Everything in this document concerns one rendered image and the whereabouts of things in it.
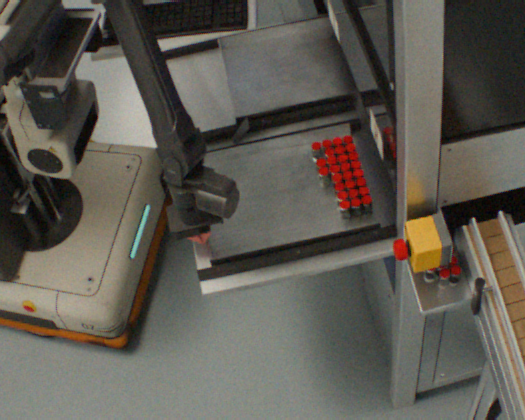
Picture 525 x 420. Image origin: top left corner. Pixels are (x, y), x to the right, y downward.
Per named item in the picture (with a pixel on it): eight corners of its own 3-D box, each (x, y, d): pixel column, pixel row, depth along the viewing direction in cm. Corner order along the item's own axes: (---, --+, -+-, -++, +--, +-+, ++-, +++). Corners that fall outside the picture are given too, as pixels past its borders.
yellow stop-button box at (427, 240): (438, 233, 166) (440, 212, 160) (449, 264, 162) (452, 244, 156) (401, 242, 166) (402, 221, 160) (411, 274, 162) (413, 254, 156)
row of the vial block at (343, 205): (332, 151, 189) (331, 138, 186) (352, 220, 179) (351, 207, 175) (322, 153, 189) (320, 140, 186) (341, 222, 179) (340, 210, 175)
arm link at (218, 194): (188, 131, 162) (163, 155, 156) (244, 148, 158) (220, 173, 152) (190, 183, 169) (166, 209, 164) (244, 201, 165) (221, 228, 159)
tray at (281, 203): (350, 133, 192) (349, 123, 189) (380, 232, 177) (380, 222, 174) (194, 166, 192) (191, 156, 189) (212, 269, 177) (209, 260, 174)
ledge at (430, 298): (467, 245, 175) (468, 240, 173) (485, 298, 168) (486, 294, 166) (403, 261, 175) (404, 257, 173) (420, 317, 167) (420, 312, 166)
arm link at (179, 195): (175, 161, 163) (160, 184, 161) (208, 171, 161) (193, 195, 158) (183, 183, 169) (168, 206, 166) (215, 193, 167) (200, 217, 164)
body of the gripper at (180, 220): (224, 225, 170) (217, 203, 164) (172, 238, 170) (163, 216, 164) (218, 198, 174) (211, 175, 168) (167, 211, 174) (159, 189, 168)
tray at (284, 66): (355, 21, 211) (355, 11, 209) (386, 96, 197) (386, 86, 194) (219, 48, 211) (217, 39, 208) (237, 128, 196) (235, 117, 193)
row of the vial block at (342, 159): (342, 149, 189) (341, 136, 186) (363, 218, 179) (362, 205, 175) (332, 151, 189) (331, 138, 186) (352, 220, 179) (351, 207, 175)
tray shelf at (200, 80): (350, 14, 216) (350, 8, 214) (437, 244, 176) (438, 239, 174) (162, 53, 215) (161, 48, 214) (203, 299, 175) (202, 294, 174)
